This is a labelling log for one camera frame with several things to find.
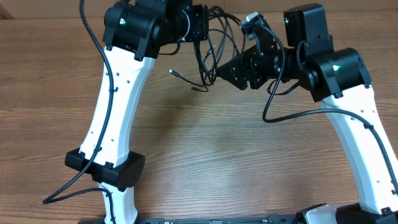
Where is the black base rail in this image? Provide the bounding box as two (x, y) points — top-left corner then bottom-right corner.
(77, 213), (312, 224)

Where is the camera cable black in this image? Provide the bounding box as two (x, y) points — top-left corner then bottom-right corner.
(42, 0), (118, 224)
(254, 24), (398, 195)

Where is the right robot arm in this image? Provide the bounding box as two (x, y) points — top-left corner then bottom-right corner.
(216, 3), (397, 223)

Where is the left camera cable black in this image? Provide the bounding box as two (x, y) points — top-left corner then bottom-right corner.
(42, 0), (118, 224)

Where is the right camera cable black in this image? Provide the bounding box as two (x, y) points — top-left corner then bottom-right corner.
(254, 24), (398, 195)

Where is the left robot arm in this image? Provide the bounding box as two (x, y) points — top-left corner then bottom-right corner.
(65, 1), (209, 223)

